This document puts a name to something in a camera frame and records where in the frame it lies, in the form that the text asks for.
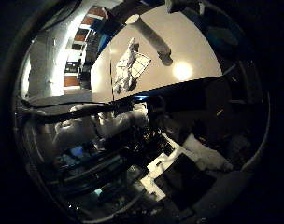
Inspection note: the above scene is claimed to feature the black cable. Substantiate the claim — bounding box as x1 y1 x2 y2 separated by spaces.
16 100 118 125

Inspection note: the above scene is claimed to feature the white cloth with grid pattern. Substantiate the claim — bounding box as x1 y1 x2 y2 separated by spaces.
112 37 152 95

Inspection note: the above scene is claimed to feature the shelf rack with brown boxes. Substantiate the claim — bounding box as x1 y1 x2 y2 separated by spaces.
63 5 109 91

